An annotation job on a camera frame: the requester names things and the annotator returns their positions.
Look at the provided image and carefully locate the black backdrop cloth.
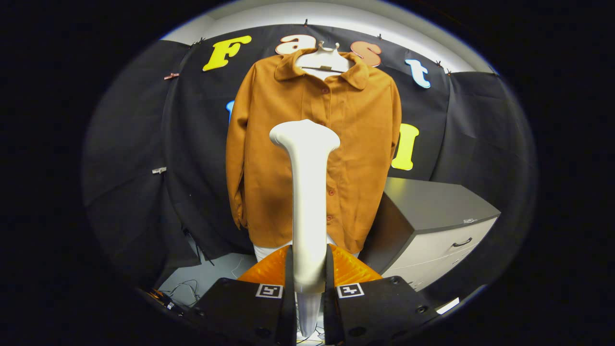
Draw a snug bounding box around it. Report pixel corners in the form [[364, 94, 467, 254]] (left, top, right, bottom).
[[82, 24, 537, 289]]

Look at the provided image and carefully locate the grey top white cabinet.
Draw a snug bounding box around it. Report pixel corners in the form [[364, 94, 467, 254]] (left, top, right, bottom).
[[358, 177, 501, 291]]

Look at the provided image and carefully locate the white garment steamer with hose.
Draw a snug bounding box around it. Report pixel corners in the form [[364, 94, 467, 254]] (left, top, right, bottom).
[[269, 119, 341, 338]]

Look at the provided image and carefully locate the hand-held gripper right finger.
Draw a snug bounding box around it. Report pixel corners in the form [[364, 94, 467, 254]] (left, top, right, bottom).
[[324, 244, 440, 346]]

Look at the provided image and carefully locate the white mannequin torso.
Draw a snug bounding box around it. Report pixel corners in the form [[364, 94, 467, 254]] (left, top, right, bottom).
[[253, 41, 361, 262]]

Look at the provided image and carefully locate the tangle of floor cables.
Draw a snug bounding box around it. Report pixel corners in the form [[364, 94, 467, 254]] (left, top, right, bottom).
[[159, 279, 200, 308]]

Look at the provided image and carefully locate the orange button shirt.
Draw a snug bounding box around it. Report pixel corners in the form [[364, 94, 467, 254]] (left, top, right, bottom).
[[226, 47, 402, 254]]

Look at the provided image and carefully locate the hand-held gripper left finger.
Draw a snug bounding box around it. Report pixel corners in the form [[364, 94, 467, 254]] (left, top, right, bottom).
[[197, 245, 297, 346]]

